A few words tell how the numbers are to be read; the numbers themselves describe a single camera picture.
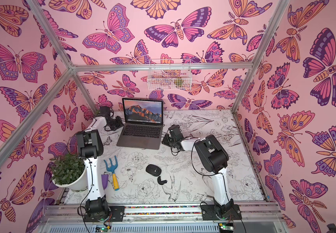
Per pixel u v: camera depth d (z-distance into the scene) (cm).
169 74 95
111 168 91
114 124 99
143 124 110
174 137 81
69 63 90
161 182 84
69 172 71
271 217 73
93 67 95
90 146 66
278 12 71
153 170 86
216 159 54
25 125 63
